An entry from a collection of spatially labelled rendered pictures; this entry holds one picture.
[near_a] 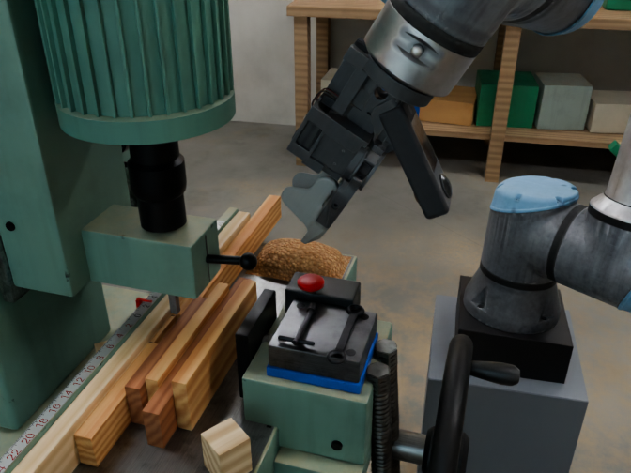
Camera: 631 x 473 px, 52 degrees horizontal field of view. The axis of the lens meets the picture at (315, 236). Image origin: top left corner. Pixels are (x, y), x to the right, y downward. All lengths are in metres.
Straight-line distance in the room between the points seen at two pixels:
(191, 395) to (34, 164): 0.28
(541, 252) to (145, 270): 0.73
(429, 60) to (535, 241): 0.71
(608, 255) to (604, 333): 1.35
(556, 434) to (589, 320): 1.20
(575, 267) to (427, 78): 0.70
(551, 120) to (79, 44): 3.15
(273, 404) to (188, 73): 0.34
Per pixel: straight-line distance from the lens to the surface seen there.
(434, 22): 0.54
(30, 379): 0.91
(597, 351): 2.42
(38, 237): 0.76
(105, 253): 0.76
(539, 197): 1.21
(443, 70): 0.56
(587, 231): 1.20
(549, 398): 1.34
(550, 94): 3.55
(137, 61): 0.60
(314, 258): 0.93
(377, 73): 0.57
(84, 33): 0.60
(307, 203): 0.65
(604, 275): 1.19
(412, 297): 2.50
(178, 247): 0.71
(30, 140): 0.70
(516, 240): 1.23
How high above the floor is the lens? 1.42
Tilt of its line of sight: 29 degrees down
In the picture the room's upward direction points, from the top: straight up
